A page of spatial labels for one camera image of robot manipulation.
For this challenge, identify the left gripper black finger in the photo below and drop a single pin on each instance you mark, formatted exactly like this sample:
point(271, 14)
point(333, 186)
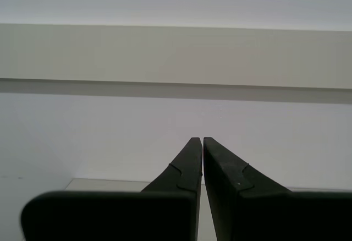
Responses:
point(261, 216)
point(110, 216)

